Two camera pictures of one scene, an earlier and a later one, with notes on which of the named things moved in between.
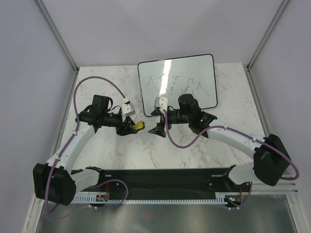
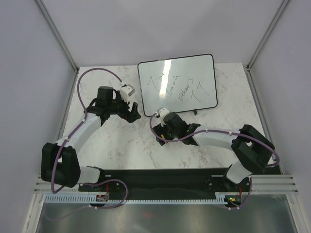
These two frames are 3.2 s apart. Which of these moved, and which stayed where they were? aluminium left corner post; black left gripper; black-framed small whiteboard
Moved: black left gripper
Stayed: aluminium left corner post; black-framed small whiteboard
